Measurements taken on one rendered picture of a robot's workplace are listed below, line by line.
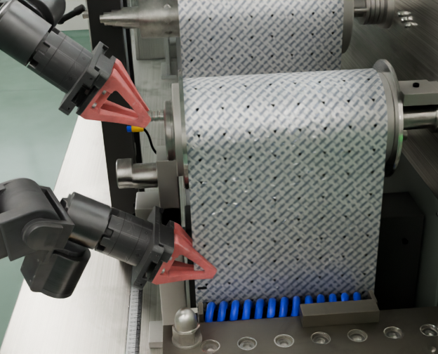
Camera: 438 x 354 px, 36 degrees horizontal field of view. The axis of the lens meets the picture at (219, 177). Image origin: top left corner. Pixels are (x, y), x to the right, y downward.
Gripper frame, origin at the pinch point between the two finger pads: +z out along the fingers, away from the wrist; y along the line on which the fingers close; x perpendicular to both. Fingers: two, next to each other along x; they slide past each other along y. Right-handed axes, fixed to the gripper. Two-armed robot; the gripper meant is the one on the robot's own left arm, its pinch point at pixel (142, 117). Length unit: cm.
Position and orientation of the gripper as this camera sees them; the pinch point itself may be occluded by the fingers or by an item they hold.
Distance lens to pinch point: 82.7
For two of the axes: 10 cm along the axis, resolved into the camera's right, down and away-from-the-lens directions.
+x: 6.2, -7.0, -3.5
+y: 0.3, 4.7, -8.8
